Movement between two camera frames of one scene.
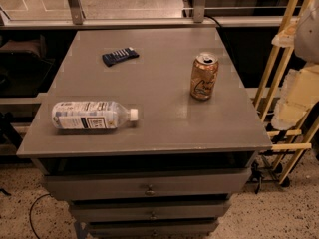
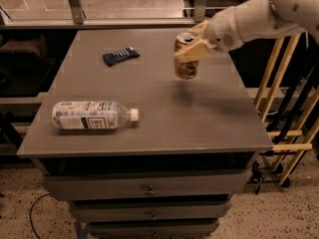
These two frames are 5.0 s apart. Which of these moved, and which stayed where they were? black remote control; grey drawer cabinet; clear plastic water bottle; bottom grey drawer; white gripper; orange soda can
Moved: white gripper; orange soda can
Stayed: bottom grey drawer; grey drawer cabinet; black remote control; clear plastic water bottle
